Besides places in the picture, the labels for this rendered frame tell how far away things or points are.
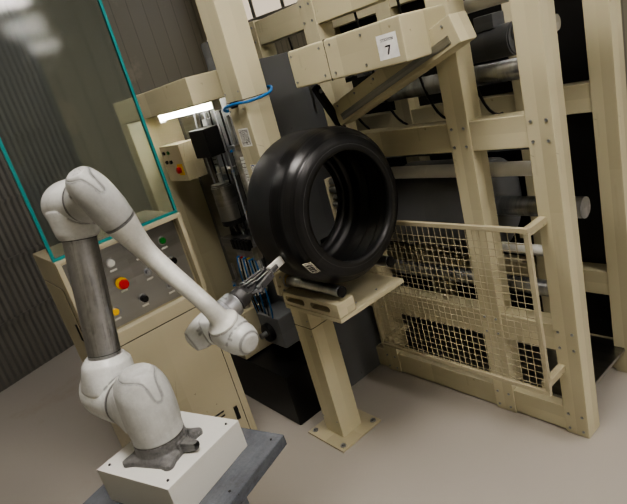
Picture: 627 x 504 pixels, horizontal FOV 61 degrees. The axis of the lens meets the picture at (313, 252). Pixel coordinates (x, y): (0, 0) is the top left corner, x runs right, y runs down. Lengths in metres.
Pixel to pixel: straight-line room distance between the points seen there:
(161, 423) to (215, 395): 1.03
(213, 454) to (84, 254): 0.70
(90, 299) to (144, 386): 0.32
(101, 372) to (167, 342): 0.74
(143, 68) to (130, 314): 4.09
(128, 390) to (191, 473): 0.29
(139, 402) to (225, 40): 1.34
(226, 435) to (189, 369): 0.86
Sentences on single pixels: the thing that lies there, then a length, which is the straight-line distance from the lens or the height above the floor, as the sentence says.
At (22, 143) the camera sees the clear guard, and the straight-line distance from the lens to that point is 2.26.
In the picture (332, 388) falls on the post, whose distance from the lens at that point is 2.61.
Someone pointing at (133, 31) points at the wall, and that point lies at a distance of 6.24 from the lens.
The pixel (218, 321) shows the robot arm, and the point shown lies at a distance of 1.65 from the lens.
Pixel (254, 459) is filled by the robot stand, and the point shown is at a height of 0.65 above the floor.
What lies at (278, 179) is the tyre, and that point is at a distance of 1.87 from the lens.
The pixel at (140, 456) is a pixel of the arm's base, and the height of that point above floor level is 0.80.
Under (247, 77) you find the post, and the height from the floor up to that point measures 1.73.
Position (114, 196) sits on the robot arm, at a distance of 1.58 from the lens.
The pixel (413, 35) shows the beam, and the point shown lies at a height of 1.71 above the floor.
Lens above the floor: 1.70
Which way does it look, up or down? 18 degrees down
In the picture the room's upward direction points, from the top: 16 degrees counter-clockwise
